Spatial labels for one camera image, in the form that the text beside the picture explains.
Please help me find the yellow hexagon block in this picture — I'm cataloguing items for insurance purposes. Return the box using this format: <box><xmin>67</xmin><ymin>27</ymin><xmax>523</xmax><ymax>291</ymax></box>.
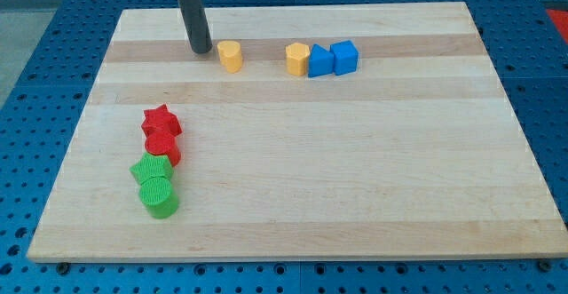
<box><xmin>285</xmin><ymin>43</ymin><xmax>311</xmax><ymax>76</ymax></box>

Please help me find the red star block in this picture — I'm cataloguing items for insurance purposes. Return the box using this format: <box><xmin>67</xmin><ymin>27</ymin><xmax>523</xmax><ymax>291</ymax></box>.
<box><xmin>141</xmin><ymin>104</ymin><xmax>183</xmax><ymax>137</ymax></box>

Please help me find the green cube block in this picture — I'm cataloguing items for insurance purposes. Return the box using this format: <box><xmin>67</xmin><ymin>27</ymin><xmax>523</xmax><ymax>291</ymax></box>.
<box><xmin>130</xmin><ymin>152</ymin><xmax>174</xmax><ymax>185</ymax></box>

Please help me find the light wooden board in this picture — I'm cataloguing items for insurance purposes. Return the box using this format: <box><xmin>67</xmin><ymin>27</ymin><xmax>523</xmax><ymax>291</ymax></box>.
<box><xmin>28</xmin><ymin>2</ymin><xmax>567</xmax><ymax>263</ymax></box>

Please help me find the blue cube block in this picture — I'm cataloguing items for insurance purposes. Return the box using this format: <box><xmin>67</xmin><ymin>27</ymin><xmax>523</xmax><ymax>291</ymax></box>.
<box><xmin>330</xmin><ymin>40</ymin><xmax>359</xmax><ymax>75</ymax></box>

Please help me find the yellow heart block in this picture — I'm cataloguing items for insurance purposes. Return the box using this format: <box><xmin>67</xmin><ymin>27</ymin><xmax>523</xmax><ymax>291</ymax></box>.
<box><xmin>217</xmin><ymin>40</ymin><xmax>243</xmax><ymax>73</ymax></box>

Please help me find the blue triangle block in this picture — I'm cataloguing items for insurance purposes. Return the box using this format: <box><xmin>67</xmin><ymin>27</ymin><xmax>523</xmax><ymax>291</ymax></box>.
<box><xmin>308</xmin><ymin>44</ymin><xmax>334</xmax><ymax>77</ymax></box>

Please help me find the red cylinder block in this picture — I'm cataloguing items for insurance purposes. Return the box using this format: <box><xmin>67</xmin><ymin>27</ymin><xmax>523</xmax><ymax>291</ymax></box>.
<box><xmin>145</xmin><ymin>131</ymin><xmax>181</xmax><ymax>167</ymax></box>

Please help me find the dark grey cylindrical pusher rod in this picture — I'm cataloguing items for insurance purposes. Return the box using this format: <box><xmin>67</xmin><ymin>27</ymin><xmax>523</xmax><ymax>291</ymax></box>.
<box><xmin>178</xmin><ymin>0</ymin><xmax>212</xmax><ymax>54</ymax></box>

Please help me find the green cylinder block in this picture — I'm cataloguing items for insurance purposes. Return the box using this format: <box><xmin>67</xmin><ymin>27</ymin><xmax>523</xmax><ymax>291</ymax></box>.
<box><xmin>138</xmin><ymin>177</ymin><xmax>179</xmax><ymax>219</ymax></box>

